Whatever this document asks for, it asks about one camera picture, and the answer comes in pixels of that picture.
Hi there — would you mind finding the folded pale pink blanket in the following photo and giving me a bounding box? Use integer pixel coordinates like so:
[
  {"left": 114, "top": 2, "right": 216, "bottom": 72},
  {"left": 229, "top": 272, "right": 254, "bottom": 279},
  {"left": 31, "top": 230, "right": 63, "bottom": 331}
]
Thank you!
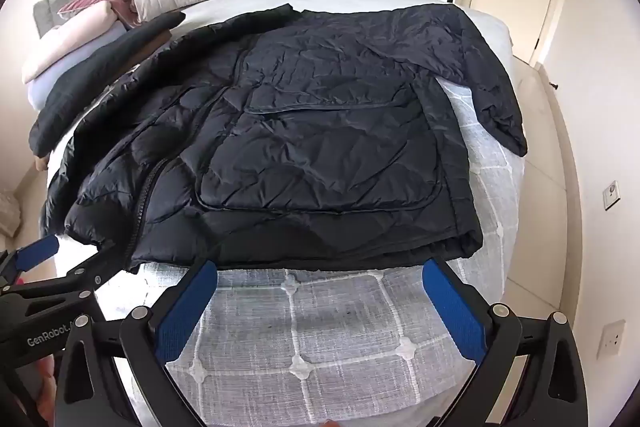
[{"left": 21, "top": 1, "right": 129, "bottom": 84}]

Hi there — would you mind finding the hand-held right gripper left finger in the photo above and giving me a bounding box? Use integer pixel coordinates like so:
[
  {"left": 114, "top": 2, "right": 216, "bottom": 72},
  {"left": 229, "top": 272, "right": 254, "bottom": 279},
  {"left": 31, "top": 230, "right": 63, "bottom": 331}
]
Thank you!
[{"left": 54, "top": 257, "right": 219, "bottom": 427}]

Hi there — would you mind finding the black puffer jacket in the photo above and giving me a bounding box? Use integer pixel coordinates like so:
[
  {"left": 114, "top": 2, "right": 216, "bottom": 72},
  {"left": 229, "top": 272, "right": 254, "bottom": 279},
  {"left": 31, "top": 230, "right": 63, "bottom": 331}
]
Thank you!
[{"left": 42, "top": 2, "right": 529, "bottom": 276}]

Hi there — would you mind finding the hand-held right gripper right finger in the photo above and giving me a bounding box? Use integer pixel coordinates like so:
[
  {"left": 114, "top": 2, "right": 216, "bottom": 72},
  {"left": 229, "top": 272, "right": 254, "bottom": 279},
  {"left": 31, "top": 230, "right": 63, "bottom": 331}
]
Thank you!
[{"left": 422, "top": 258, "right": 590, "bottom": 427}]

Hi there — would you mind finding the light grey pillow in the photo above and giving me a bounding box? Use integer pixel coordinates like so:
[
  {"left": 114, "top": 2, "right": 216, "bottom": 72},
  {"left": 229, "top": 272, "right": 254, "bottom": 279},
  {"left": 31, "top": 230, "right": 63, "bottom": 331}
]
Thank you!
[{"left": 27, "top": 24, "right": 134, "bottom": 110}]

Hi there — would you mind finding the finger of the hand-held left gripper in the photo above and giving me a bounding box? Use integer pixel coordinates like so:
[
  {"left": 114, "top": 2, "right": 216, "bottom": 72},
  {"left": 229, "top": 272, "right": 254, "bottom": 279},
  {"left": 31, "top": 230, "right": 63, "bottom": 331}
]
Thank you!
[
  {"left": 0, "top": 249, "right": 132, "bottom": 308},
  {"left": 0, "top": 234, "right": 61, "bottom": 289}
]

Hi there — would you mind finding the white wall socket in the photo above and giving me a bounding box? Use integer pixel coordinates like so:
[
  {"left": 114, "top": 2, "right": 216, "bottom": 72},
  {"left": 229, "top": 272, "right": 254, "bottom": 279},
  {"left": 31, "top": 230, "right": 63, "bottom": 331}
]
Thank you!
[{"left": 597, "top": 319, "right": 627, "bottom": 361}]

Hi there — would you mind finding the white checkered blanket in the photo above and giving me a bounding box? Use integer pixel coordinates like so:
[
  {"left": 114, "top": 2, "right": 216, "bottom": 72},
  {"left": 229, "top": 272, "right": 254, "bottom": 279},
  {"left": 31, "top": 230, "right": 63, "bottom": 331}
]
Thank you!
[{"left": 95, "top": 77, "right": 526, "bottom": 427}]

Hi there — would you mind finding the black pillow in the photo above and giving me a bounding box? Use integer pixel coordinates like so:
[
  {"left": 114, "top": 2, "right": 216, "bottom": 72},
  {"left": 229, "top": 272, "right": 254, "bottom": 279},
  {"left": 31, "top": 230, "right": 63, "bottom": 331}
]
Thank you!
[{"left": 28, "top": 11, "right": 187, "bottom": 158}]

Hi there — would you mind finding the pink striped cloth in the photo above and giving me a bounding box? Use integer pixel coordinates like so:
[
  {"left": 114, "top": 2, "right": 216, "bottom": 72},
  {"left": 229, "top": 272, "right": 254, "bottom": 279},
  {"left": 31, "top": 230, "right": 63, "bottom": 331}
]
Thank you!
[{"left": 56, "top": 0, "right": 139, "bottom": 28}]

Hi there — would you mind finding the wall switch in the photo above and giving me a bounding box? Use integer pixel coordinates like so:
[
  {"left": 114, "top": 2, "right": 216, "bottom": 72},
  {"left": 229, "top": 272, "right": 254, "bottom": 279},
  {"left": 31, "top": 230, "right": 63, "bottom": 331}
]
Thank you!
[{"left": 602, "top": 180, "right": 623, "bottom": 212}]

